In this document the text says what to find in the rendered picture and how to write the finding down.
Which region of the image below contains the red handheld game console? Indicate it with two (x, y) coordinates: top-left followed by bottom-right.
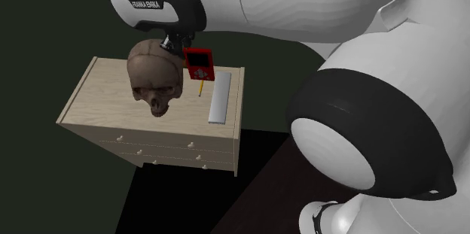
(182, 47), (216, 82)

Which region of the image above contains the brown skull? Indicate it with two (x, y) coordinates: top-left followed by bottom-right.
(126, 38), (185, 118)

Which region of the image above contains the grey flat remote control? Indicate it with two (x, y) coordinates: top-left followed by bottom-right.
(207, 71), (233, 126)

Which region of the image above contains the light wooden chest of drawers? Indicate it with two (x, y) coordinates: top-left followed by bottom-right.
(55, 56), (246, 178)

